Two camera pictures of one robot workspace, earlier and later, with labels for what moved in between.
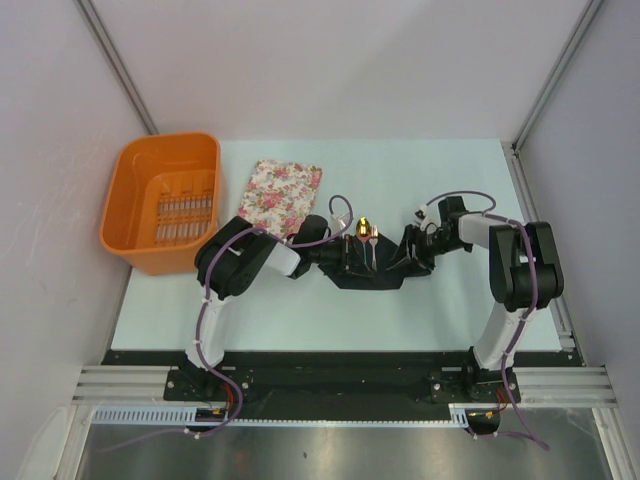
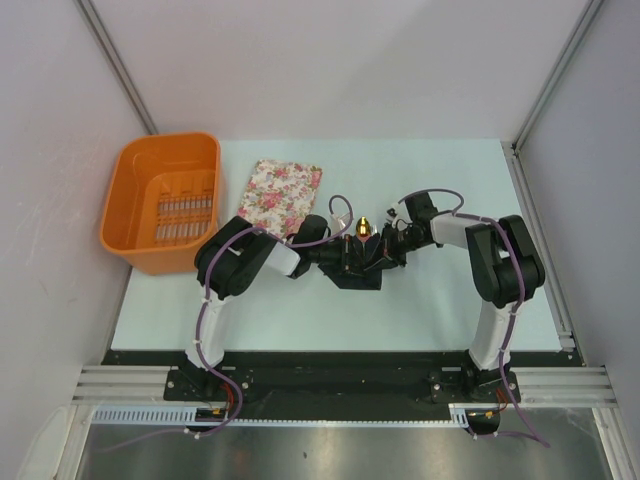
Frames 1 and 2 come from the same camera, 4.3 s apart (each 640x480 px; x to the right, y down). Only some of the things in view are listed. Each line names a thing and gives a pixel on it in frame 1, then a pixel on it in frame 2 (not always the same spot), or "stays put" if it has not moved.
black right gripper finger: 407,258 to 376,254
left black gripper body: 346,249 stays put
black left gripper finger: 360,266 stays put
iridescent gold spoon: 363,233 stays put
